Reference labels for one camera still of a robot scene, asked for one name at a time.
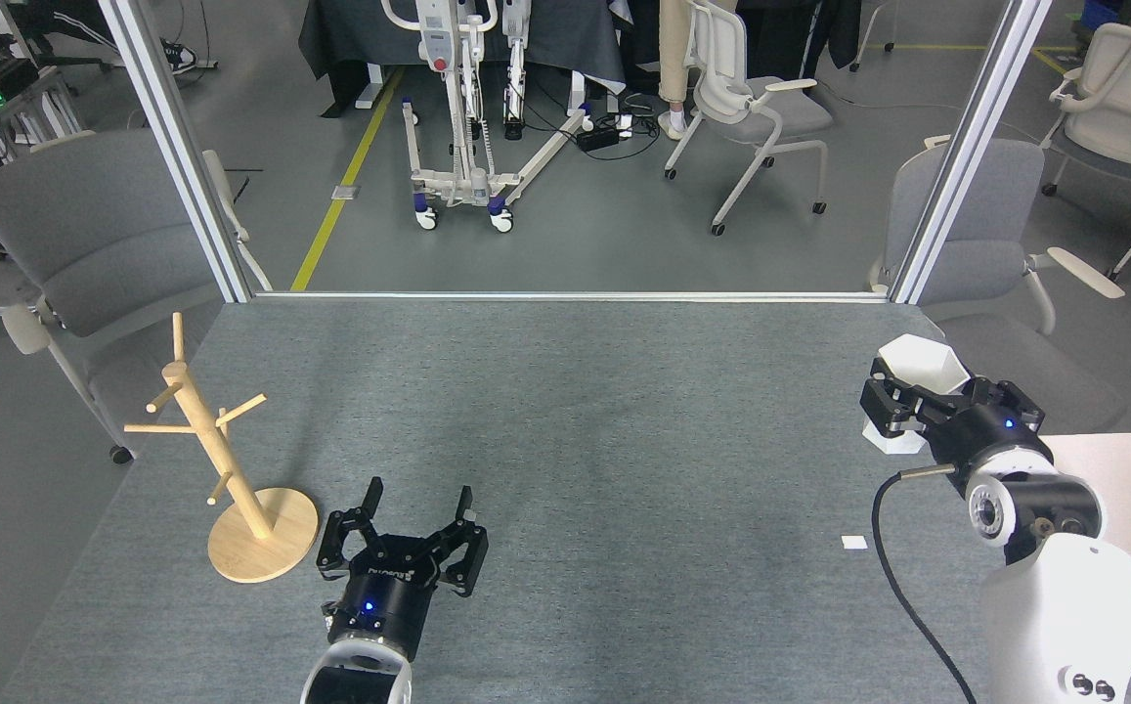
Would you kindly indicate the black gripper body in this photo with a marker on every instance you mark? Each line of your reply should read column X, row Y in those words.
column 384, row 601
column 990, row 435

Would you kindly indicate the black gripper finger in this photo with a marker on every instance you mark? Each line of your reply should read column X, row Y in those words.
column 467, row 552
column 1010, row 393
column 892, row 406
column 338, row 543

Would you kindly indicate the white faceted cup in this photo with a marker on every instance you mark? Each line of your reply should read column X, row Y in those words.
column 922, row 357

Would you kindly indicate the wooden cup rack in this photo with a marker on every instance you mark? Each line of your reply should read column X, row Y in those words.
column 252, row 552

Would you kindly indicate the grey upholstered chair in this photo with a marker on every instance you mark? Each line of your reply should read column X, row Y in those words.
column 86, row 235
column 980, row 225

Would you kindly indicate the white office chair grey seat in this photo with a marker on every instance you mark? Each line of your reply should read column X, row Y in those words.
column 780, row 117
column 1127, row 108

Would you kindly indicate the metal floor plate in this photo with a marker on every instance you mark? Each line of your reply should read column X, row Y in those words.
column 345, row 193

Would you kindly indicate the white wheeled stand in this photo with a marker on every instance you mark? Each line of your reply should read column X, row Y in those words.
column 472, row 181

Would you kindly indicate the person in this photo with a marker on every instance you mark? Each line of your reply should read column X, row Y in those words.
column 673, row 59

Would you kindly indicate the table with black cloth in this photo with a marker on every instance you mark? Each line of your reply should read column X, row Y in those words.
column 360, row 34

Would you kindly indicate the silver frame post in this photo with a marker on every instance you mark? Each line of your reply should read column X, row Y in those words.
column 174, row 137
column 966, row 147

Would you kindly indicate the silver table edge rail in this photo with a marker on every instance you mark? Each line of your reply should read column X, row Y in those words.
column 575, row 296

